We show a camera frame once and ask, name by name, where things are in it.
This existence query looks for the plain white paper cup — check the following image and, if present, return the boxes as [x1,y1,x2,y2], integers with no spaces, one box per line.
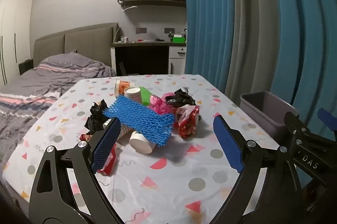
[128,130,156,154]

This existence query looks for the dark wooden desk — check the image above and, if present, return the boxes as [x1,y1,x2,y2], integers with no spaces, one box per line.
[111,41,187,76]

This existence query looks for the orange patterned paper cup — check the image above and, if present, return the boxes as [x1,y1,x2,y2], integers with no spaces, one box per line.
[114,80,137,98]

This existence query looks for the white drawer cabinet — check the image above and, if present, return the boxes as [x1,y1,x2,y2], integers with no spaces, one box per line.
[168,46,187,75]

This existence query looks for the pink plastic bag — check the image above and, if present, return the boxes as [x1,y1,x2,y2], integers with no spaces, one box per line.
[149,93,175,115]

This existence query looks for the white cable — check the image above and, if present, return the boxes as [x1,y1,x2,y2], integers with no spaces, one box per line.
[121,2,138,12]

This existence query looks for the red foil wrapper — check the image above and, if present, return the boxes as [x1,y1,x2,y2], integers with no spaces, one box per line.
[80,133,118,177]

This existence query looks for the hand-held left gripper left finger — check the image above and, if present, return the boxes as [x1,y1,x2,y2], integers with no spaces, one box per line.
[28,116,124,224]

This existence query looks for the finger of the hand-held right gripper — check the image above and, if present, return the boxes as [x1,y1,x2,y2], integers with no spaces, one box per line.
[317,107,337,140]
[284,111,316,151]

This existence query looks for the bed with grey bedding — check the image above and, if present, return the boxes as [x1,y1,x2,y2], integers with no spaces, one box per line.
[0,53,116,169]

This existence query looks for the green plastic item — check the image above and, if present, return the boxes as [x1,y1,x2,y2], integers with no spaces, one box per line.
[138,86,154,106]

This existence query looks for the white wardrobe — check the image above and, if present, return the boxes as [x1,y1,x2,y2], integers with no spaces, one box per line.
[0,0,36,87]

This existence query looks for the black plastic bag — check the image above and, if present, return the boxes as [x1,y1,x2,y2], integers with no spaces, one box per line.
[84,99,108,136]
[164,88,197,108]

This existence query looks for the brown padded headboard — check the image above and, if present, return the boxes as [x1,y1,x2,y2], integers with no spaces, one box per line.
[34,23,119,66]

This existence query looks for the red white snack wrapper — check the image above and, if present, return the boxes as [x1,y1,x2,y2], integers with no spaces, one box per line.
[175,105,202,140]

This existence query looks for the blue foam net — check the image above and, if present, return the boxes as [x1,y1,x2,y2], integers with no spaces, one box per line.
[103,94,175,147]

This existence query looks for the printed white paper cup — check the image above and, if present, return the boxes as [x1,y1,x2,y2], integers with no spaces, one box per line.
[103,119,132,145]

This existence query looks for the grid patterned paper cup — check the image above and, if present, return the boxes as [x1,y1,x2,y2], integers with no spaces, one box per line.
[124,87,143,104]

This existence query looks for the grey plastic bin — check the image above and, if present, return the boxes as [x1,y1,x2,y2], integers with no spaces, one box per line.
[240,90,299,141]

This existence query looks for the dark bedside table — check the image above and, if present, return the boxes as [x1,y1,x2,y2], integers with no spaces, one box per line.
[18,59,34,75]

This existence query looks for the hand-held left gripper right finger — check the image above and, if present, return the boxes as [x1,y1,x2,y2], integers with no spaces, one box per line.
[208,115,306,224]

